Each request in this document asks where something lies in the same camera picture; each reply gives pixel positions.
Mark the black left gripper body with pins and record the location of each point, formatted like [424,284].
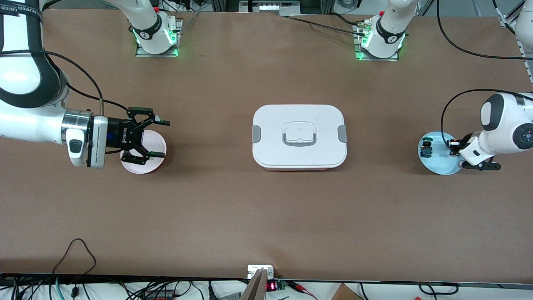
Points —
[455,144]

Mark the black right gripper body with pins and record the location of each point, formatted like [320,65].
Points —
[118,134]

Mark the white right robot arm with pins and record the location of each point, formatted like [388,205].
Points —
[33,121]

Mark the white socket box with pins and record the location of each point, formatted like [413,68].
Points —
[254,269]

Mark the pale pink round plate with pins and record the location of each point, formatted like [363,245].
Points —
[157,141]

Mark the light blue round plate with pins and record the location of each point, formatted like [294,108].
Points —
[437,160]

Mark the white terminal strip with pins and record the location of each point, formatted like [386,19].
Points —
[270,7]

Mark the grey slanted bar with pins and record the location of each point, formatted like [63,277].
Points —
[255,289]

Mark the red digit display module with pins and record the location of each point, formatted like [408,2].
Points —
[271,286]

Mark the brown cardboard piece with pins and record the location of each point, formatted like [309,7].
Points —
[345,293]

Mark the small green circuit board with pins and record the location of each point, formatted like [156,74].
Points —
[281,286]

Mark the red clip leads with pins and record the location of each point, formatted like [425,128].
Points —
[300,288]

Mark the blue push-button switch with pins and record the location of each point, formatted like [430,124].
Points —
[426,149]

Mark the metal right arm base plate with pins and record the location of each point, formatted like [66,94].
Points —
[156,54]

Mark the aluminium rail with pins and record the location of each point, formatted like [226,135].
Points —
[526,62]

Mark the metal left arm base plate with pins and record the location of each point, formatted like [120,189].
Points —
[357,52]

